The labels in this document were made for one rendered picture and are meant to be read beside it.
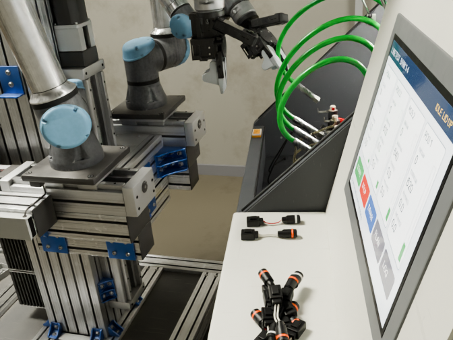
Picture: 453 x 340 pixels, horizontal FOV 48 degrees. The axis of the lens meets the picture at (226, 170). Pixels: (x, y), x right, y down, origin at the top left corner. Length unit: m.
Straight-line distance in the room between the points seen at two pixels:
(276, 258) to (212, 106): 2.49
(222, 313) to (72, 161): 0.68
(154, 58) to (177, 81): 1.68
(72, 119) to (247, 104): 2.27
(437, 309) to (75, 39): 1.32
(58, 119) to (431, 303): 0.93
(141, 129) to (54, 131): 0.67
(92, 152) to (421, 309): 1.06
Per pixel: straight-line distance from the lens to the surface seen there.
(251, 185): 1.41
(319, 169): 1.18
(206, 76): 1.33
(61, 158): 1.44
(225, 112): 3.47
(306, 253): 1.08
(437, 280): 0.55
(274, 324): 0.87
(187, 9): 1.64
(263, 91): 3.36
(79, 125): 1.26
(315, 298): 0.97
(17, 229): 1.48
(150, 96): 1.84
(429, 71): 0.70
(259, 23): 1.59
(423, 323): 0.57
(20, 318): 2.36
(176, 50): 1.91
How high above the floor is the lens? 1.60
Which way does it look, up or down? 25 degrees down
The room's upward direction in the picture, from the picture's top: 5 degrees counter-clockwise
